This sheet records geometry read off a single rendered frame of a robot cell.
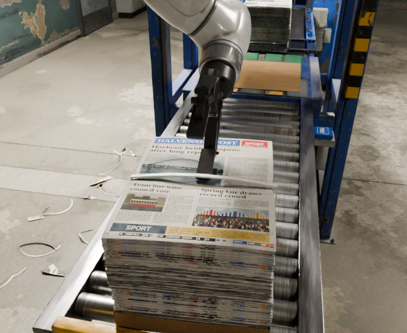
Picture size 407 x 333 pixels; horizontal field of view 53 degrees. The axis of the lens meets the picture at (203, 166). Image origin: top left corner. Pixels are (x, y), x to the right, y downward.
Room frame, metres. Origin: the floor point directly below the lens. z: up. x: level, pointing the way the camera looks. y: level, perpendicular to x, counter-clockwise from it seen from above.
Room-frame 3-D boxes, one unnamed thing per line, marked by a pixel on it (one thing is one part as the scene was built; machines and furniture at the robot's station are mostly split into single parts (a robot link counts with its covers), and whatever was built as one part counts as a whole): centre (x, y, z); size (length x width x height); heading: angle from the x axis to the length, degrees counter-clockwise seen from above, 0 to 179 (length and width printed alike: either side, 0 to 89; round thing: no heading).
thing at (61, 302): (1.16, 0.17, 0.74); 1.34 x 0.05 x 0.12; 168
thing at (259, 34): (2.66, -0.40, 0.93); 0.38 x 0.30 x 0.26; 168
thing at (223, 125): (1.43, -0.14, 0.77); 0.47 x 0.05 x 0.05; 78
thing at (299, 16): (3.21, -0.52, 0.75); 1.53 x 0.64 x 0.10; 168
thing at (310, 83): (2.11, -0.29, 0.75); 0.70 x 0.65 x 0.10; 168
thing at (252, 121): (1.49, -0.16, 0.77); 0.47 x 0.05 x 0.05; 78
